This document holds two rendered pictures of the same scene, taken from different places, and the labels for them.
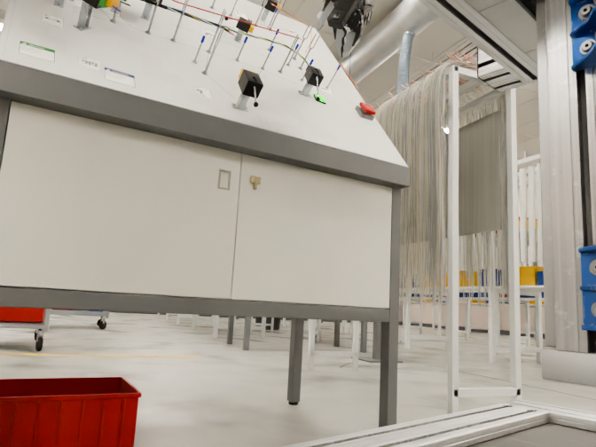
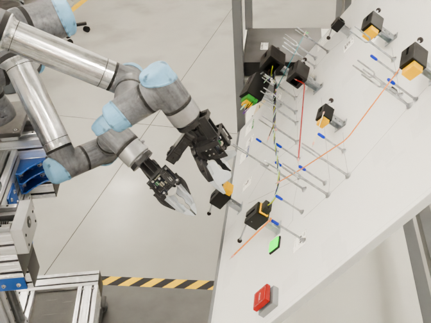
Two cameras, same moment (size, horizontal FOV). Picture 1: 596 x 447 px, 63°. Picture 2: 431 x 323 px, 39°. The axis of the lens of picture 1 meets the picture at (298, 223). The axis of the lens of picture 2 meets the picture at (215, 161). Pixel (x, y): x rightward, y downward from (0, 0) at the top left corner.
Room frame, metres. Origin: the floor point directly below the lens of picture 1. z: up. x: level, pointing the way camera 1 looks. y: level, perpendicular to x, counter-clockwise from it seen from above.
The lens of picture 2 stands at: (2.23, -1.03, 2.18)
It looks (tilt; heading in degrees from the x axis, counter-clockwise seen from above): 35 degrees down; 130
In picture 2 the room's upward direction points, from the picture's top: 4 degrees counter-clockwise
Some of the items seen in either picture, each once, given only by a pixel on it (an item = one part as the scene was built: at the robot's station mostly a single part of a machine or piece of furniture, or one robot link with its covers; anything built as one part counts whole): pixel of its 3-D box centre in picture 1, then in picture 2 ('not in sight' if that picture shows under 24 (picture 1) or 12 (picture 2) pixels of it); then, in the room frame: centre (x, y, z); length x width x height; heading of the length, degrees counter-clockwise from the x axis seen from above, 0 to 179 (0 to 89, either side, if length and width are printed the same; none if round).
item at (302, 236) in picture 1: (320, 237); not in sight; (1.44, -0.07, 0.60); 0.55 x 0.03 x 0.39; 121
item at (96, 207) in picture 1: (130, 209); not in sight; (1.15, 0.40, 0.60); 0.55 x 0.02 x 0.39; 121
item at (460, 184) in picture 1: (395, 239); not in sight; (2.62, -0.53, 0.78); 1.39 x 0.45 x 1.56; 22
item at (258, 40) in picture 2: not in sight; (282, 50); (0.95, 0.98, 1.09); 0.35 x 0.33 x 0.07; 121
